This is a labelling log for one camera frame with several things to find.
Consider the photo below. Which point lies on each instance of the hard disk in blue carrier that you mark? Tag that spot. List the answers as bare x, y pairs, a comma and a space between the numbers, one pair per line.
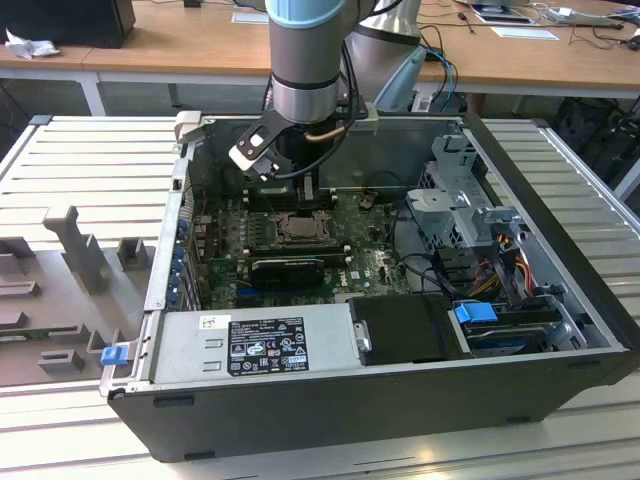
475, 314

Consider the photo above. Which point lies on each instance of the white power adapter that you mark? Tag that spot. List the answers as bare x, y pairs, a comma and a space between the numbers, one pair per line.
421, 102

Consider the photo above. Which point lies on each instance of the crumpled white paper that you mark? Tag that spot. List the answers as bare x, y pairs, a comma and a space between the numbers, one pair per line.
30, 47

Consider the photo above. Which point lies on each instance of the grey metal drive cage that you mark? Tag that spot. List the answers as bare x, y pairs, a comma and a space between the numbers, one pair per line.
450, 210

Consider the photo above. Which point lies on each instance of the black and grey PC case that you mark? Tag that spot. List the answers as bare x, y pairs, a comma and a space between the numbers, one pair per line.
350, 415

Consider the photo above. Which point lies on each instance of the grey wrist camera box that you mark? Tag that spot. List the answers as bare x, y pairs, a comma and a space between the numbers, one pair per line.
365, 126

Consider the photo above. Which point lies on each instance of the black office chair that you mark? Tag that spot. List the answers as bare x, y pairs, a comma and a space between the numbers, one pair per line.
595, 140

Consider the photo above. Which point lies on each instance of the wooden desk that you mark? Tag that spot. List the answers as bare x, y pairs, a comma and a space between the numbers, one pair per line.
525, 60
175, 45

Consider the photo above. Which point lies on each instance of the green motherboard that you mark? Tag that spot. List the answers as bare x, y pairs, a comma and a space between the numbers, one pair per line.
370, 260

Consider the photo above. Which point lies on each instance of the silver CPU with green edge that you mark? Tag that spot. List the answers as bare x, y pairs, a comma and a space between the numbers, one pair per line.
306, 227

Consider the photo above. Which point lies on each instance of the black computer box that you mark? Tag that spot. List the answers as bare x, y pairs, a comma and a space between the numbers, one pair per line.
65, 20

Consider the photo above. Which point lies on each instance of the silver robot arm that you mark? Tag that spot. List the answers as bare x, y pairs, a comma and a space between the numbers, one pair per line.
305, 60

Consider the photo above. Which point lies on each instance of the black RAM slot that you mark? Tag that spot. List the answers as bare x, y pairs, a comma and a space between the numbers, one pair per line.
300, 258
270, 202
300, 246

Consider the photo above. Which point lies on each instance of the white paper sheet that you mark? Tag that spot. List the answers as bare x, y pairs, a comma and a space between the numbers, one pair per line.
525, 33

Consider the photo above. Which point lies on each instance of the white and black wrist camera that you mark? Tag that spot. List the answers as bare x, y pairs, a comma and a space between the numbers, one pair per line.
252, 142

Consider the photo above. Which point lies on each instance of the green RAM stick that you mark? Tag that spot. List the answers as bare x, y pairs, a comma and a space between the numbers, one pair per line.
30, 336

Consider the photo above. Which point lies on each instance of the blue plastic latch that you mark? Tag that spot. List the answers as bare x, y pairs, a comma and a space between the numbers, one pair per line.
112, 357

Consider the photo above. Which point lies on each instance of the blue expansion slot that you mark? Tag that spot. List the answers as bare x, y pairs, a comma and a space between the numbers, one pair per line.
245, 291

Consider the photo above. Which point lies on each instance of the copper coloured tube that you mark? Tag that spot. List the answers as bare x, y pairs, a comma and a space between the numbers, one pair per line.
325, 134

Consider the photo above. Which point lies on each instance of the black graphics card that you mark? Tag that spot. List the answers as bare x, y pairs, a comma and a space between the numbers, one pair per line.
285, 274

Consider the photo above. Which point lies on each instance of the silver power supply unit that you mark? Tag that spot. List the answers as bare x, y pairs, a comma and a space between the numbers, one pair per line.
185, 345

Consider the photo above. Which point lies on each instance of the black plastic shroud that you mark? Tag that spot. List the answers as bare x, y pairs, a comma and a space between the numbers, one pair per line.
400, 330

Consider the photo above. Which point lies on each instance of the grey parts rack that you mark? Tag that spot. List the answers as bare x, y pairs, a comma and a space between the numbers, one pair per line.
50, 270

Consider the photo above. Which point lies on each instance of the pale blue teach pendant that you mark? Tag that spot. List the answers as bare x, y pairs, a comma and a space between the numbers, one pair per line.
400, 80

